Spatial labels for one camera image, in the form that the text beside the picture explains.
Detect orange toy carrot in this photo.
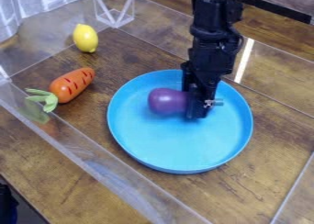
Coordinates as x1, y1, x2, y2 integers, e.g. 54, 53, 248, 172
25, 67, 96, 113

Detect yellow toy lemon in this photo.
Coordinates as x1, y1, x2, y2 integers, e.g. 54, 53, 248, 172
72, 24, 97, 53

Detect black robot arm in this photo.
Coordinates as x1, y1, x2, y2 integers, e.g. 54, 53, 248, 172
180, 0, 244, 119

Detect clear acrylic front barrier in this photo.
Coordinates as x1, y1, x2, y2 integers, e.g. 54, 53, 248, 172
0, 77, 210, 224

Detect blue round tray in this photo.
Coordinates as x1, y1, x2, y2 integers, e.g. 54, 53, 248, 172
106, 70, 253, 174

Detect purple toy eggplant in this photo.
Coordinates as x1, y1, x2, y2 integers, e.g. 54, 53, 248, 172
145, 87, 225, 116

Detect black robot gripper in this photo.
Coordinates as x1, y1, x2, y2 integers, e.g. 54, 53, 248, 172
180, 26, 244, 119

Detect clear acrylic corner bracket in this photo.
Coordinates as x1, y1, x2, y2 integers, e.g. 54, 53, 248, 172
93, 0, 134, 28

